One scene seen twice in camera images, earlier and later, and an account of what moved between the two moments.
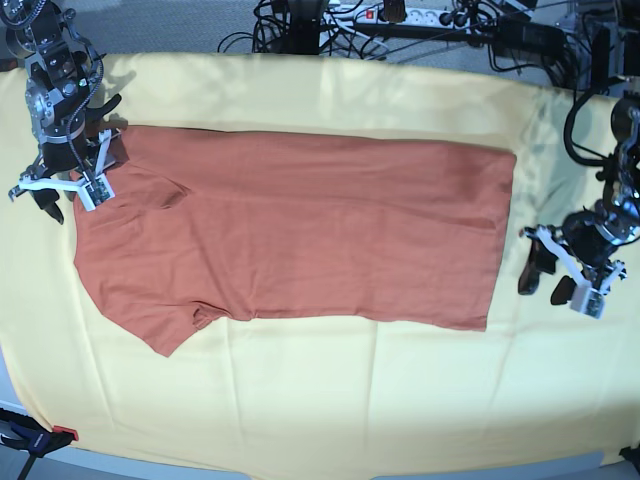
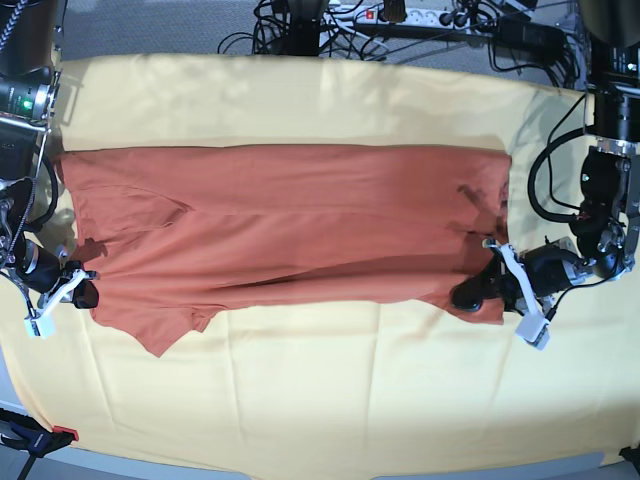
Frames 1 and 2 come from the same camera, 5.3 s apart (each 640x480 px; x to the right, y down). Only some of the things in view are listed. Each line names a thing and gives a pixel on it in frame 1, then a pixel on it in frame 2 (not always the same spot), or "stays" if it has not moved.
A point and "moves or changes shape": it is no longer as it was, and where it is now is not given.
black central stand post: [305, 26] stays
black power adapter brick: [520, 36] stays
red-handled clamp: [26, 434] stays
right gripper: [587, 239] → [548, 268]
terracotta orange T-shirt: [207, 223] moves or changes shape
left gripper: [65, 153] → [37, 267]
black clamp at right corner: [632, 455] stays
